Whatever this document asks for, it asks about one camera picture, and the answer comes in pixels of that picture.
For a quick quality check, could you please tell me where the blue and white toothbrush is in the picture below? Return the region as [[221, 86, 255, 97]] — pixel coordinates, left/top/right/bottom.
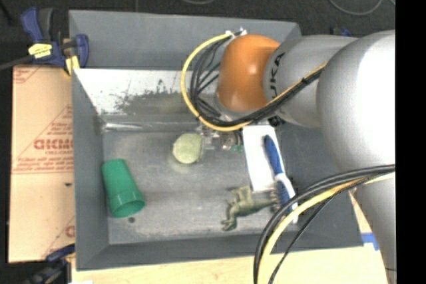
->
[[263, 134, 300, 224]]

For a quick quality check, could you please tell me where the white flat box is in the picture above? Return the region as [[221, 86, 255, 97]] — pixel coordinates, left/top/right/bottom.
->
[[242, 125, 288, 194]]

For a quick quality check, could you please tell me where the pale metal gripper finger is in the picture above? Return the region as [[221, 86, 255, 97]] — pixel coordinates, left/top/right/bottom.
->
[[198, 126, 216, 142], [200, 140, 216, 160]]

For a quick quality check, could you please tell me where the pale green ball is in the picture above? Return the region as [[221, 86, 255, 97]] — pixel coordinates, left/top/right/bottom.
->
[[172, 132, 204, 165]]

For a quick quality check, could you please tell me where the green plastic cup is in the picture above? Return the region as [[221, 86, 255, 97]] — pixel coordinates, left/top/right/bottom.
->
[[101, 158, 146, 219]]

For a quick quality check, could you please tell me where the grey metal bin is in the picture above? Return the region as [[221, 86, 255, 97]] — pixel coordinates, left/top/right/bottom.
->
[[68, 9, 364, 270]]

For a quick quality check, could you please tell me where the brown cardboard board red print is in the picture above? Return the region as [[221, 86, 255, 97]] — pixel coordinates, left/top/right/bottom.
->
[[8, 64, 76, 263]]

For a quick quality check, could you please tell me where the green toy dinosaur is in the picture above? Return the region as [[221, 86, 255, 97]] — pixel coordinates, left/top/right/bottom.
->
[[220, 186, 279, 231]]

